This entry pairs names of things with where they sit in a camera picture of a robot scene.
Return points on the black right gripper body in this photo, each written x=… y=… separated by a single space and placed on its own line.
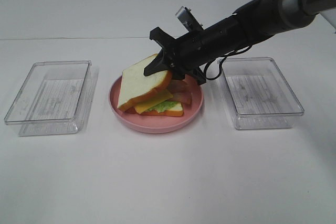
x=181 y=53

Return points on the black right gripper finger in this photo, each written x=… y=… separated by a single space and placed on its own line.
x=158 y=64
x=178 y=75

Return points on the tray bacon strip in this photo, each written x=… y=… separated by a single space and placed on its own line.
x=177 y=86
x=182 y=97

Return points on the green lettuce leaf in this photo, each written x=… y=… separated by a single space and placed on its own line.
x=166 y=106

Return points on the round-top bread slice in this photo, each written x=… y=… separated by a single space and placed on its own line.
x=136 y=87

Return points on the square white bread slice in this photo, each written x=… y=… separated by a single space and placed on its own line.
x=154 y=113

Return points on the yellow cheese slice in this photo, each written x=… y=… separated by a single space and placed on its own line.
x=153 y=101

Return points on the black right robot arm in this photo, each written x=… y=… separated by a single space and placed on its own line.
x=252 y=23

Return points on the pink round plate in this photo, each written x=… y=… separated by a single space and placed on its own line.
x=158 y=124

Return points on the right clear plastic tray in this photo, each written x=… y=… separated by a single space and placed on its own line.
x=258 y=95

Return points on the clear plastic tray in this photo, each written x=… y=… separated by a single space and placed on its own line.
x=54 y=99
x=258 y=95

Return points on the left clear plastic tray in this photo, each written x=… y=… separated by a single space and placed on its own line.
x=54 y=99

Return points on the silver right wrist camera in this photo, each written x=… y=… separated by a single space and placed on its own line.
x=186 y=18

